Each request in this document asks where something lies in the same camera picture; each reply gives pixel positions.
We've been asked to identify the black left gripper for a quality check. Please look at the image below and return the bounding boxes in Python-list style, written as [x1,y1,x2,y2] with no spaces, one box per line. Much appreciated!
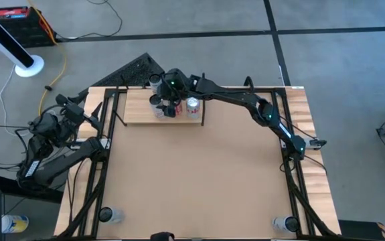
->
[56,92,104,133]

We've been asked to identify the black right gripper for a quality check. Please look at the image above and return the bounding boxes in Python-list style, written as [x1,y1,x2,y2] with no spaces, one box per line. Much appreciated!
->
[158,86,185,118]

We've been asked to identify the slim Peach Vibe can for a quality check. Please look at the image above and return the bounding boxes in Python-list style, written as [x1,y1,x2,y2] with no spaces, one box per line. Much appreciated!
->
[149,94,167,119]
[98,206,125,224]

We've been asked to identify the silver Diet Coke can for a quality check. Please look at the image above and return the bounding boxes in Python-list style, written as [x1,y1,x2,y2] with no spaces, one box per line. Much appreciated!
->
[185,96,201,120]

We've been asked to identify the white slim beverage can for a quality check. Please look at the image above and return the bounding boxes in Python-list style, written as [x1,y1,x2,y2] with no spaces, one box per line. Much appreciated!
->
[271,216,301,234]

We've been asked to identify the white stand with round base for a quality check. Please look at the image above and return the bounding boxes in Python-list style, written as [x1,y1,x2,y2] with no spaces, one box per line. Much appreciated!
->
[0,3,45,78]

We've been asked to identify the black floor tape strip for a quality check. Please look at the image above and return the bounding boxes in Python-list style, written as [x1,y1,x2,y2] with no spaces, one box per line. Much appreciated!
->
[0,25,385,46]
[263,0,292,87]

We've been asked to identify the black crate with red lid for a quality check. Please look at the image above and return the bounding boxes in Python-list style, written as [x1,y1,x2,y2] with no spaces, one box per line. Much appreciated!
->
[0,5,58,48]

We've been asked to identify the person's head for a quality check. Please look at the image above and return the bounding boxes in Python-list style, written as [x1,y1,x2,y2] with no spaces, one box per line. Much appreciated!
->
[149,230,175,241]

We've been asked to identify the white and yellow canister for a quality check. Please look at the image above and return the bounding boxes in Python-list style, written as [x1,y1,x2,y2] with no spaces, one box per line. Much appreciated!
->
[0,214,30,234]

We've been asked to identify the black storage box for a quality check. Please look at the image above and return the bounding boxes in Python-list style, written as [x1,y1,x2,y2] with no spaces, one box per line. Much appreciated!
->
[338,219,385,241]

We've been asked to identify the wooden shelf with black frame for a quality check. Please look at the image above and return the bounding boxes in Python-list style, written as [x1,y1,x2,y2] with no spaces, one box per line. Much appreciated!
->
[113,72,207,128]

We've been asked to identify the yellow floor cable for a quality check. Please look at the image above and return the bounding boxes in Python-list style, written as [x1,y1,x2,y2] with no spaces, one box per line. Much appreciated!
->
[27,0,68,116]

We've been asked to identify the white floor cable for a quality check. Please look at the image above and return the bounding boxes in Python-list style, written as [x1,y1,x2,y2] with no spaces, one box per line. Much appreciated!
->
[0,65,16,137]

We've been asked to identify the black floor cable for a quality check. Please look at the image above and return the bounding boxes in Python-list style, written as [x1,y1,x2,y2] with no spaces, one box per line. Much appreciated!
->
[56,0,123,41]

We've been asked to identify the black aluminium table frame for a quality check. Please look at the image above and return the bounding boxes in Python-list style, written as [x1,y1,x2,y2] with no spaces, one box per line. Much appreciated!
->
[56,86,342,241]

